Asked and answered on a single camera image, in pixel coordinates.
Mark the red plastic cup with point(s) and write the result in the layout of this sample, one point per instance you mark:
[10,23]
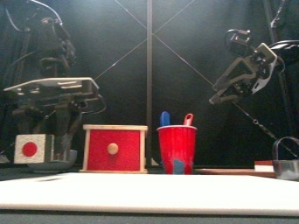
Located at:
[176,145]

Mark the grey bowl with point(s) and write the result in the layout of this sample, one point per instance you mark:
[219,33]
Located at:
[57,165]

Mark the red wooden box with knob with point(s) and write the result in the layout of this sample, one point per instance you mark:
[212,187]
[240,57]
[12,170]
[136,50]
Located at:
[112,162]

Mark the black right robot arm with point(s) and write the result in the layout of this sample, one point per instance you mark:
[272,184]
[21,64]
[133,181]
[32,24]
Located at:
[288,51]

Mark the brown wooden board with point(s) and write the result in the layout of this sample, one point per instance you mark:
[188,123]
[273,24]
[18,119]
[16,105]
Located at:
[229,172]

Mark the white sushi roll red centre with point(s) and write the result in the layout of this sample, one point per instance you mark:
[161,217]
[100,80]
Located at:
[30,148]

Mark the red white sushi piece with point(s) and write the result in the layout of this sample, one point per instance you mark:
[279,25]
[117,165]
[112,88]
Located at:
[263,166]

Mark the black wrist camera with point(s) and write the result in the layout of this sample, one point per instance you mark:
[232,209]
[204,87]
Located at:
[237,42]

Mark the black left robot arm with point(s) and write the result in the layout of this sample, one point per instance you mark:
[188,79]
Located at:
[53,46]

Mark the white cutting board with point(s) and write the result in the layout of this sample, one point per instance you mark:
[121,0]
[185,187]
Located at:
[155,192]

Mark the vertical metal frame pole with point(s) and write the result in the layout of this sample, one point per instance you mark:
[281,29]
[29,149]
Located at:
[149,73]

